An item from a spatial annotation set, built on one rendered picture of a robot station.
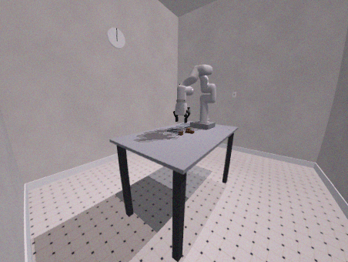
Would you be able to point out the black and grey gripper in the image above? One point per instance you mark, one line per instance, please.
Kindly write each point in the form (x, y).
(181, 110)

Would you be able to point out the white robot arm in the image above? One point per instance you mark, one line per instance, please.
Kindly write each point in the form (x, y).
(184, 89)

